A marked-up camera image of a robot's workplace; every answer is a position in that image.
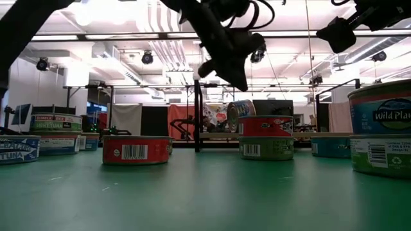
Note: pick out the blue albacore tuna can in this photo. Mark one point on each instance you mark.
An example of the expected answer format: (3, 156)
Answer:
(17, 150)

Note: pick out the person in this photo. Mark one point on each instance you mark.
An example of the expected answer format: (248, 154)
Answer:
(102, 121)
(208, 123)

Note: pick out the blue Wild Planet can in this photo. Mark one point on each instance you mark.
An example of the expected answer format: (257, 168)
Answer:
(382, 115)

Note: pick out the colourful poster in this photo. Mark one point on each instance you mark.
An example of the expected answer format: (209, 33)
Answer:
(218, 110)

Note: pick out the black metal shelf frame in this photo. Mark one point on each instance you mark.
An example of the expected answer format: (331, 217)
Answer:
(197, 115)

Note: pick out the blue red tuna can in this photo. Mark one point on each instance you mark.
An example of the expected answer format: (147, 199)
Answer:
(91, 142)
(59, 144)

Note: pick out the green Bumble Bee tuna can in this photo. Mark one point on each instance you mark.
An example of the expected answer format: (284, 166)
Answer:
(56, 123)

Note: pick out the blue lit screen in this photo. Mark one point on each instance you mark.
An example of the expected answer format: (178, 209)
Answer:
(94, 107)

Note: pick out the black background robot arm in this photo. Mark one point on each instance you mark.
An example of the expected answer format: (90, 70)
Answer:
(176, 123)

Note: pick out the black partition panel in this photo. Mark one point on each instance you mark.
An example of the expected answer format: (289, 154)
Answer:
(154, 120)

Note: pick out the tilted computer monitor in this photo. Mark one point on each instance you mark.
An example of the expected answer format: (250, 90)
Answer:
(22, 114)

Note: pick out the blue can gold lid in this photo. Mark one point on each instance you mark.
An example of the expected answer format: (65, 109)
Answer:
(241, 110)

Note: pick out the black monitor back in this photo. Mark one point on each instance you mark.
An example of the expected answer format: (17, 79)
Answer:
(54, 109)

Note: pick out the black background rack frame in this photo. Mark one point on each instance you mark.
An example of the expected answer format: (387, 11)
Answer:
(90, 86)

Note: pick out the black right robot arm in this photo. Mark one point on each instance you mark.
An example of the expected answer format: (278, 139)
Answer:
(385, 14)

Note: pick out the teal tuna can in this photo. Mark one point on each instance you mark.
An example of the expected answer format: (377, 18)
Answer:
(330, 147)

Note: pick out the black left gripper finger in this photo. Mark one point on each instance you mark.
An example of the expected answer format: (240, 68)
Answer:
(236, 75)
(207, 69)

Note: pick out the orange curtain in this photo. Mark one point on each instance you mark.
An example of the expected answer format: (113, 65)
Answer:
(180, 112)

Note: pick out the wide black panel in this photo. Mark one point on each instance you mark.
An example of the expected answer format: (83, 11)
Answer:
(273, 107)

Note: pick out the green table mat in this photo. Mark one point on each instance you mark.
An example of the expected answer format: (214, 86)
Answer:
(205, 199)

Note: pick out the black ceiling spotlight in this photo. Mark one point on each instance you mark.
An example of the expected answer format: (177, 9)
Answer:
(316, 79)
(42, 64)
(257, 57)
(379, 56)
(147, 57)

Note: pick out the white curtain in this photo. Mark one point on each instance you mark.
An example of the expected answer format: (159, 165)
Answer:
(126, 118)

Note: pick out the large green tuna can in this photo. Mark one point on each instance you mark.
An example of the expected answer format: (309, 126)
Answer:
(382, 157)

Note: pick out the black table frame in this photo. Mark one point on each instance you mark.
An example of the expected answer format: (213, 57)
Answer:
(218, 143)

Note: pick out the beige curtain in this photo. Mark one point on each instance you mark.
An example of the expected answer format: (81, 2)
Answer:
(340, 117)

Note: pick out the background robot with green lights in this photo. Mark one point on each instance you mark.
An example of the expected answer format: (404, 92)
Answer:
(112, 131)

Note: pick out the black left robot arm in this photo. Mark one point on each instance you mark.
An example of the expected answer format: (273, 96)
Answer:
(29, 29)

